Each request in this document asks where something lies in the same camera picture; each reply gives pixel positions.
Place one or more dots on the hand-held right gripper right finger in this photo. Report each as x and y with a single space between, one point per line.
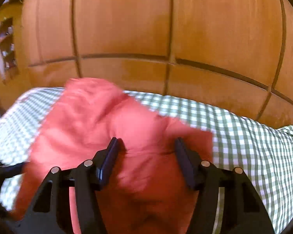
185 165

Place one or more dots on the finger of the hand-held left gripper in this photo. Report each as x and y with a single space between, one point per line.
5 173

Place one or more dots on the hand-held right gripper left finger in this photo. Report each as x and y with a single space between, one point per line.
109 162

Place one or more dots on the red puffer jacket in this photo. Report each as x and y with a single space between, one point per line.
88 126

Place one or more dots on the green checked bed sheet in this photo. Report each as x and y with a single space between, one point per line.
246 151

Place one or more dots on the wooden wall shelf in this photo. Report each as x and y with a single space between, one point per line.
7 48

